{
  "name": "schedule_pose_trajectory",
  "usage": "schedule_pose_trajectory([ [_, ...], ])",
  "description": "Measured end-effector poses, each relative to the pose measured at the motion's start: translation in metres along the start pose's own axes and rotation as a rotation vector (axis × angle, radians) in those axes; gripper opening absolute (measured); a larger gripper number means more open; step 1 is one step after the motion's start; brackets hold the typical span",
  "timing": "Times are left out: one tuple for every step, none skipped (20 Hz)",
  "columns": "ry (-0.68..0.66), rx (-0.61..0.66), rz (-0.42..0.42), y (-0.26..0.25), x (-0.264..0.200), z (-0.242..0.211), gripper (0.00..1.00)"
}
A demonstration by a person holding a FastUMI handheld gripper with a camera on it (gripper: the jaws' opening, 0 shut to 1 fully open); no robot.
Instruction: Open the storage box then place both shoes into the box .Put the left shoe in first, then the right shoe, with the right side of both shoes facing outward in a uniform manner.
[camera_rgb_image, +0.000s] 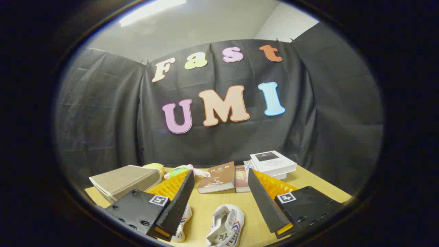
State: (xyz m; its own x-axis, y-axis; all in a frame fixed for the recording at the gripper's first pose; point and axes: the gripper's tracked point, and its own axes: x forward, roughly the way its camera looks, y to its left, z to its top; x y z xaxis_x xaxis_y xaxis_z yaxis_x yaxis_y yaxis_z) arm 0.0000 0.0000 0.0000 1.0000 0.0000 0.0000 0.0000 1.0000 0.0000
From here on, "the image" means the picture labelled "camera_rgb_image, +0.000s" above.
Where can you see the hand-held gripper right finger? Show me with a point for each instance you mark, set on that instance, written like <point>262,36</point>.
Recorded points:
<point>264,202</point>

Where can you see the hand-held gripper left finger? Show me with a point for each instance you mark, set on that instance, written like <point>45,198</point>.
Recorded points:
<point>178,206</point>

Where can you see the white canvas shoe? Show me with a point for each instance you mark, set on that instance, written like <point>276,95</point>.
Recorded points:
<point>183,223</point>
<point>224,226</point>

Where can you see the beige fabric storage box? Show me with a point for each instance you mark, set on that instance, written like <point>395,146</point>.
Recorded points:
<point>123,180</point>

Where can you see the dark brown book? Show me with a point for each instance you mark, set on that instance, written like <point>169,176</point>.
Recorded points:
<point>241,180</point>

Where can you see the pink and green plush toy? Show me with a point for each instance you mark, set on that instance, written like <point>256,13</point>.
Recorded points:
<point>178,170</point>

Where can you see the patterned cover book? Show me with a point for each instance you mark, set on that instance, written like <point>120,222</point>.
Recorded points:
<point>247,165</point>

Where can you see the white book with dark picture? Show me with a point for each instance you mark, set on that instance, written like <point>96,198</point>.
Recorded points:
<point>274,163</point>

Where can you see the yellow plush toy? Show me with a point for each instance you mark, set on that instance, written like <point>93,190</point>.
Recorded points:
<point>156,168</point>

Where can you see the brown cover book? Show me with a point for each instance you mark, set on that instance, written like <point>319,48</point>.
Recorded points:
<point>219,178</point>

